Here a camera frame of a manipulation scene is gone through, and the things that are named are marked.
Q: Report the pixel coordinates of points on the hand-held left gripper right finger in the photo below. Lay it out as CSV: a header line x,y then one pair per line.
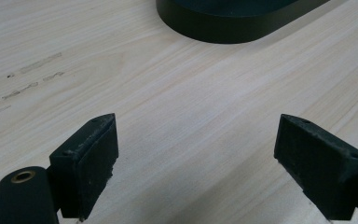
x,y
320,168

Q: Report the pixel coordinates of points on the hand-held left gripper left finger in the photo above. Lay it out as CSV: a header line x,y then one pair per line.
x,y
87,168

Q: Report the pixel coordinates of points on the dark green oval tray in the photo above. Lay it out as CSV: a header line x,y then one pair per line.
x,y
230,26

